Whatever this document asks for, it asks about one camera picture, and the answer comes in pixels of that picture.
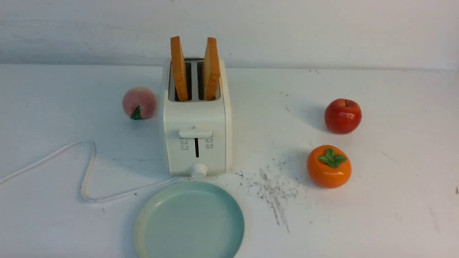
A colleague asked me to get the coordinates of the toast slice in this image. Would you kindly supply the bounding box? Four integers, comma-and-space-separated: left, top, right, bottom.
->
170, 36, 190, 101
202, 37, 221, 101

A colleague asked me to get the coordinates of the white two-slot toaster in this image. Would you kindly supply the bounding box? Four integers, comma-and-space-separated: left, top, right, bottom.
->
158, 58, 234, 179

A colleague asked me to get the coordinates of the pink peach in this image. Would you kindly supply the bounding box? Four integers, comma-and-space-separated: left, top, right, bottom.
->
122, 87, 157, 120

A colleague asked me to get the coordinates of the light blue round plate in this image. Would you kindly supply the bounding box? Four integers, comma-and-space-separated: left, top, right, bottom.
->
133, 181, 245, 258

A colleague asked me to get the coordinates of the orange persimmon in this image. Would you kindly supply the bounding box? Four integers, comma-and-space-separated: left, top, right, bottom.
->
306, 145, 352, 189

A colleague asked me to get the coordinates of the red apple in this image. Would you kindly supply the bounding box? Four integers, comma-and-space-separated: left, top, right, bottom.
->
324, 99, 362, 134

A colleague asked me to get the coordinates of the white toaster power cord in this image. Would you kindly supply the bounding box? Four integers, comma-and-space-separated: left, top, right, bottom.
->
0, 140, 180, 204

